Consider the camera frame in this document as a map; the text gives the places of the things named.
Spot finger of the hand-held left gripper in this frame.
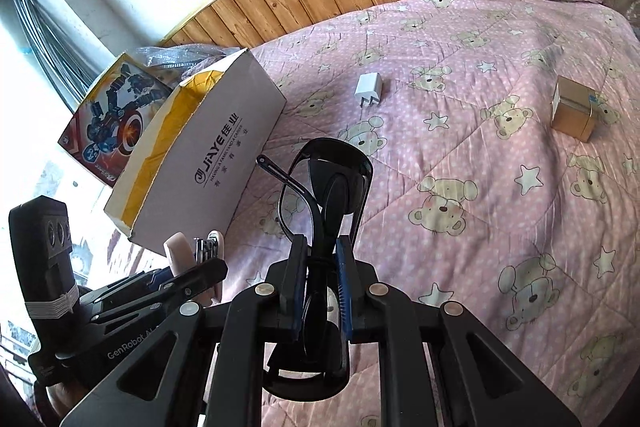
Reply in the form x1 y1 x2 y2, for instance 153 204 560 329
90 257 229 326
77 269 175 309

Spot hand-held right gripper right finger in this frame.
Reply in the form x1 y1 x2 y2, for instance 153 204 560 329
335 237 583 427

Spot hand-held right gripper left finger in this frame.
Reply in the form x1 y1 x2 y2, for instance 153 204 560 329
60 234 311 427

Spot black glasses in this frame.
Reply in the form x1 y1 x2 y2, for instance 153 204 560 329
256 137 375 400

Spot white cardboard box yellow inside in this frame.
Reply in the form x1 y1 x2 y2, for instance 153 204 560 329
103 47 287 258

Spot person's left hand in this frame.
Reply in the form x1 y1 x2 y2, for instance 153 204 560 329
30 377 101 427

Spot robot print toy box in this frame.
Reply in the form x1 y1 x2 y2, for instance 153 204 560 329
56 53 176 188

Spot white charger plug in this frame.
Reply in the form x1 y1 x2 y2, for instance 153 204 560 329
354 73 383 110

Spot grey window bars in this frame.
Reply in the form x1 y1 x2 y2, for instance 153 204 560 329
7 0 118 108

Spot small gold box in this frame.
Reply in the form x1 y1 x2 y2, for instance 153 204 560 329
550 75 598 142

